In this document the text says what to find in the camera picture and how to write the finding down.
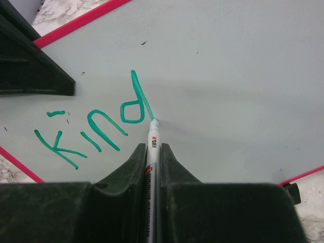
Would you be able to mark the green capped whiteboard marker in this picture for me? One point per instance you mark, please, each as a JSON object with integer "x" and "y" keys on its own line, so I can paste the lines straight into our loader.
{"x": 149, "y": 228}

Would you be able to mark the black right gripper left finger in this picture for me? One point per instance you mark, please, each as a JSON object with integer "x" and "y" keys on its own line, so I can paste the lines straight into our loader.
{"x": 107, "y": 211}

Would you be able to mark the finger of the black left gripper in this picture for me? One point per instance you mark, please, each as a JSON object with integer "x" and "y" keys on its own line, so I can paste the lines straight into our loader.
{"x": 25, "y": 68}

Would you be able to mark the pink framed whiteboard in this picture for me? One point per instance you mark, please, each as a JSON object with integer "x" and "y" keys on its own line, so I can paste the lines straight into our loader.
{"x": 236, "y": 86}

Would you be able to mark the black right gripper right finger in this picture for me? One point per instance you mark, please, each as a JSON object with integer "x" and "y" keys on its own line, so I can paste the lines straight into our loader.
{"x": 192, "y": 211}

